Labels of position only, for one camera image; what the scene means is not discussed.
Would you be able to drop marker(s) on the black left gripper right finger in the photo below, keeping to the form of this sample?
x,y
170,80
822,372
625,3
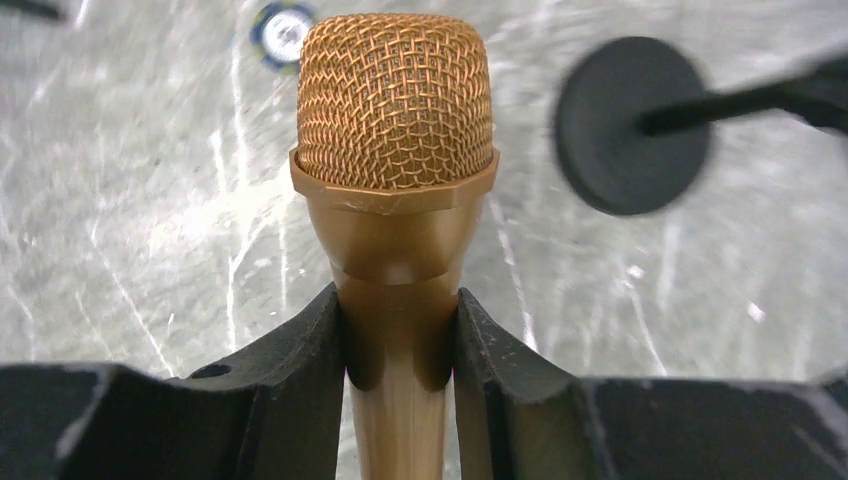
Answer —
x,y
521,417

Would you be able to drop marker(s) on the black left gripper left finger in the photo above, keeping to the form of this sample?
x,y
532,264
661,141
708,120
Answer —
x,y
271,410

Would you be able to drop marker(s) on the gold microphone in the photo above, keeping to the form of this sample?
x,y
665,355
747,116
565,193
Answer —
x,y
395,156

